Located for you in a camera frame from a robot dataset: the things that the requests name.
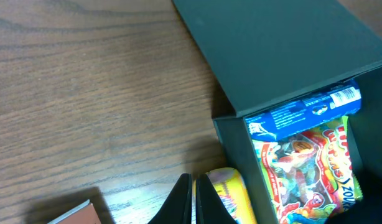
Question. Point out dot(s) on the yellow mentos candy tube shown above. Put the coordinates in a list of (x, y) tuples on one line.
[(231, 189)]

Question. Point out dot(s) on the brown chocolate milk carton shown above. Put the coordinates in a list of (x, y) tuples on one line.
[(84, 213)]

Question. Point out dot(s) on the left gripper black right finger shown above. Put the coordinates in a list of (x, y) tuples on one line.
[(209, 208)]

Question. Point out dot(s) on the dark green gift box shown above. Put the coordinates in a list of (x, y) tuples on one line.
[(265, 53)]

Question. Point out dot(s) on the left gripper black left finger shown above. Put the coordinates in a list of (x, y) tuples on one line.
[(177, 208)]

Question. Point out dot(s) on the blue cookie package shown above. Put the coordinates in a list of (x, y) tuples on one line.
[(307, 112)]

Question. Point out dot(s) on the gummy worms candy bag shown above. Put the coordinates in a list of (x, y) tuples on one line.
[(309, 175)]

